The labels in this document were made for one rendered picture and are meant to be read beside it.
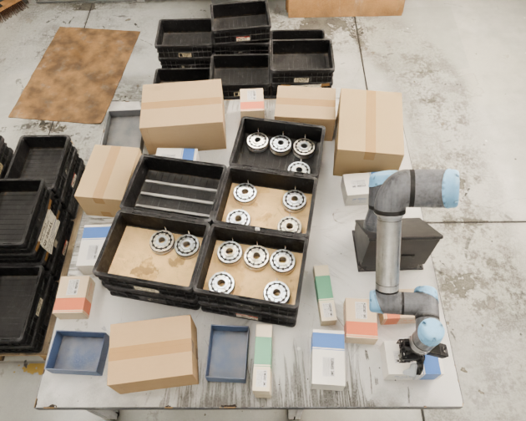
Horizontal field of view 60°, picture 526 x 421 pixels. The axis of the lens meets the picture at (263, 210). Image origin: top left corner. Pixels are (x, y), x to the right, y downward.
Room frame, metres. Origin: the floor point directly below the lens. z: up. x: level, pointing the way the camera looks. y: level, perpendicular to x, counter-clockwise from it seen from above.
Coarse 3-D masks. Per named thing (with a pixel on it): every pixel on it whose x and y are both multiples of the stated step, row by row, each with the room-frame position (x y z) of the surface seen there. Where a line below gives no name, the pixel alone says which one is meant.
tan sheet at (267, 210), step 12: (264, 192) 1.16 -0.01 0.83; (276, 192) 1.16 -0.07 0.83; (228, 204) 1.11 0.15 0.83; (252, 204) 1.10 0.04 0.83; (264, 204) 1.10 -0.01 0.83; (276, 204) 1.09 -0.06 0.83; (252, 216) 1.03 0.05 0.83; (264, 216) 1.03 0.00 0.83; (276, 216) 1.03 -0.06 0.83; (300, 216) 1.02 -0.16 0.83; (276, 228) 0.97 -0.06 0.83; (288, 228) 0.97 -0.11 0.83
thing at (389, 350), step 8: (384, 344) 0.47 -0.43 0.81; (392, 344) 0.47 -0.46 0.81; (384, 352) 0.44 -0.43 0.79; (392, 352) 0.44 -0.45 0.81; (384, 360) 0.42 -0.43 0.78; (392, 360) 0.41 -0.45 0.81; (400, 360) 0.41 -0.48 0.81; (432, 360) 0.40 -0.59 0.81; (440, 360) 0.40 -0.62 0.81; (384, 368) 0.39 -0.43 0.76; (392, 368) 0.38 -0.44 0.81; (400, 368) 0.38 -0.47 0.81; (424, 368) 0.37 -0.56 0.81; (432, 368) 0.37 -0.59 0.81; (440, 368) 0.37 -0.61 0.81; (384, 376) 0.37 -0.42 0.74; (392, 376) 0.36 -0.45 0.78; (400, 376) 0.36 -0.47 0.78; (408, 376) 0.36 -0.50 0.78; (424, 376) 0.35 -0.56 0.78; (432, 376) 0.35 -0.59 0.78; (440, 376) 0.35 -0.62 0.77
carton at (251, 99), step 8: (240, 96) 1.75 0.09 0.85; (248, 96) 1.75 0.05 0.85; (256, 96) 1.75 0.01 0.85; (240, 104) 1.69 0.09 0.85; (248, 104) 1.69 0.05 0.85; (256, 104) 1.69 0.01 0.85; (240, 112) 1.65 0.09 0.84; (248, 112) 1.65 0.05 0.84; (256, 112) 1.65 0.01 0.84; (264, 112) 1.65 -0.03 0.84
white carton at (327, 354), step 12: (312, 336) 0.52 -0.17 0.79; (324, 336) 0.51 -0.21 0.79; (336, 336) 0.51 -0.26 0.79; (312, 348) 0.47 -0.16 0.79; (324, 348) 0.47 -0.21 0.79; (336, 348) 0.46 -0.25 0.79; (312, 360) 0.43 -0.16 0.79; (324, 360) 0.42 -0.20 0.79; (336, 360) 0.42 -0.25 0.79; (312, 372) 0.38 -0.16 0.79; (324, 372) 0.38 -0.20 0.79; (336, 372) 0.38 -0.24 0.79; (312, 384) 0.34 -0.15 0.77; (324, 384) 0.34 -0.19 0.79; (336, 384) 0.34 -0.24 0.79
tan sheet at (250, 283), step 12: (216, 240) 0.93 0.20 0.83; (216, 252) 0.87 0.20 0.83; (228, 252) 0.87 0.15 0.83; (216, 264) 0.81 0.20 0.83; (240, 264) 0.81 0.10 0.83; (300, 264) 0.80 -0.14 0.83; (240, 276) 0.75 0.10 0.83; (252, 276) 0.75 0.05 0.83; (264, 276) 0.75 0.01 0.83; (276, 276) 0.75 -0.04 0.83; (288, 276) 0.75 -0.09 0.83; (204, 288) 0.71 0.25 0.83; (240, 288) 0.70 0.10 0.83; (252, 288) 0.70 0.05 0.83; (264, 288) 0.70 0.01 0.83
